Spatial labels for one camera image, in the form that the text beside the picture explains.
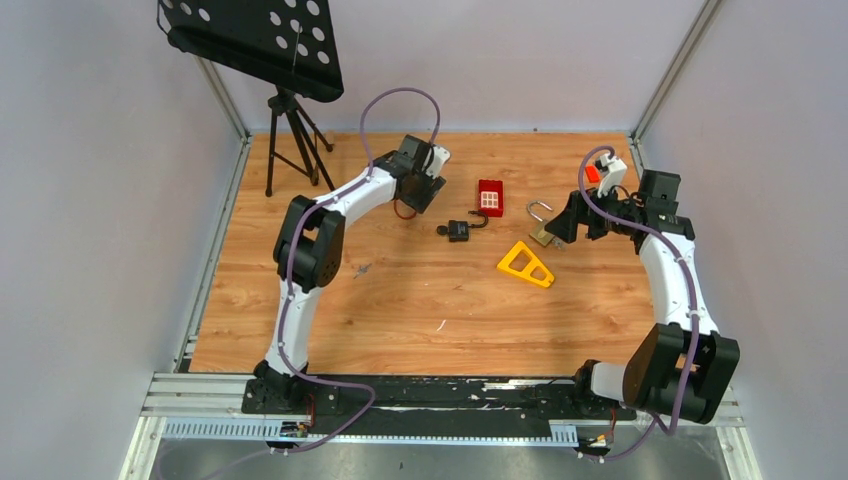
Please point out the yellow triangular plastic piece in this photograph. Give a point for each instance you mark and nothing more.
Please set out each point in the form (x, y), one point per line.
(521, 262)

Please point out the black music stand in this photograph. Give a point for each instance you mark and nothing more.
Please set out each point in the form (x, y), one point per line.
(288, 44)

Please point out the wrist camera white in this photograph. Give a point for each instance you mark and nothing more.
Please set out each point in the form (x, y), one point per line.
(439, 158)
(613, 170)

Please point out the black padlock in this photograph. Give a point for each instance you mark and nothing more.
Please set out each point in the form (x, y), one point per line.
(459, 230)

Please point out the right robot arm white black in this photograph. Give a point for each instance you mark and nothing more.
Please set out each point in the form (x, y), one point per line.
(684, 365)

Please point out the red cable lock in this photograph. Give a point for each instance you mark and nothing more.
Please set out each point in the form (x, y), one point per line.
(403, 211)

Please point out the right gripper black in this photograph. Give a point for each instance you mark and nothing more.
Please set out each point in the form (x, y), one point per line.
(565, 225)

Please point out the brass padlock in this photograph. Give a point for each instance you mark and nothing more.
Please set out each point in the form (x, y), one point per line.
(539, 234)

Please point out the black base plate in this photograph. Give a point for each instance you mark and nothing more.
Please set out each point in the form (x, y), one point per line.
(446, 406)

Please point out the small red block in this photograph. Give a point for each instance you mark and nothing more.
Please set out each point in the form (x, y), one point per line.
(592, 174)

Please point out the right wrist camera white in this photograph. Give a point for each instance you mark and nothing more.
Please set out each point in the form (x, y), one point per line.
(613, 170)

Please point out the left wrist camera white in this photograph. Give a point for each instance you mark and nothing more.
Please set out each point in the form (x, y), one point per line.
(439, 158)

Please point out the red toy brick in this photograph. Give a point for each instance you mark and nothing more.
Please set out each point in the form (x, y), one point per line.
(491, 197)

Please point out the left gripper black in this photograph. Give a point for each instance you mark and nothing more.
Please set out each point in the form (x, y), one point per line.
(434, 187)

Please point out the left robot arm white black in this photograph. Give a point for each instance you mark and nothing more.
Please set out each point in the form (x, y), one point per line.
(309, 248)

